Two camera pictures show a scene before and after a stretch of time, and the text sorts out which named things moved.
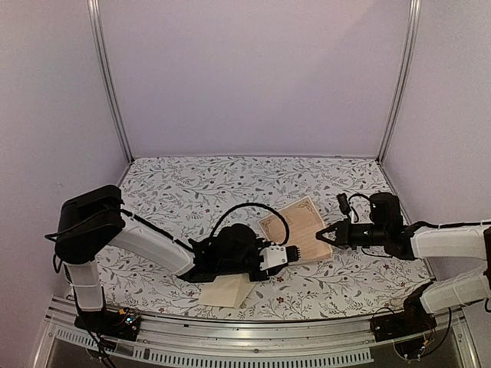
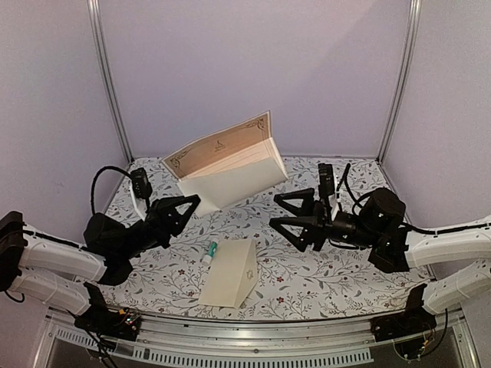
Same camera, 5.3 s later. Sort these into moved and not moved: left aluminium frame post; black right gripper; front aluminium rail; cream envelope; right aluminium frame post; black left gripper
Moved: black right gripper; black left gripper
Not moved: left aluminium frame post; front aluminium rail; right aluminium frame post; cream envelope
